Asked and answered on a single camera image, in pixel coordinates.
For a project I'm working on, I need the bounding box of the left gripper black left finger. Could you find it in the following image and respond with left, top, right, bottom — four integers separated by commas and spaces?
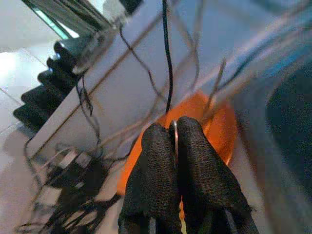
118, 123, 182, 234

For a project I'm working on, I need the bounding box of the orange bowl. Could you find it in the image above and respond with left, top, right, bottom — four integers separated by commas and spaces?
146, 91, 238, 169

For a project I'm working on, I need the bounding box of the black wall cable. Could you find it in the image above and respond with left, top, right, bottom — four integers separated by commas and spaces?
161, 0, 174, 115

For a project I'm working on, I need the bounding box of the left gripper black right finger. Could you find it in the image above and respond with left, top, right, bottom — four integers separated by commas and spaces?
176, 116, 259, 234

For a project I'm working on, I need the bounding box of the stainless steel sink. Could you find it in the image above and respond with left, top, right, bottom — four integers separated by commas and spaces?
231, 58, 312, 234

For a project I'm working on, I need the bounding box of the black labelled power adapter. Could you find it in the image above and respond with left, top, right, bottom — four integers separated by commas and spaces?
31, 146, 122, 234

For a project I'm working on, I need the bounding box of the orange plate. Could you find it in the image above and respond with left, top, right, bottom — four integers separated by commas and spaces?
117, 133, 232, 195

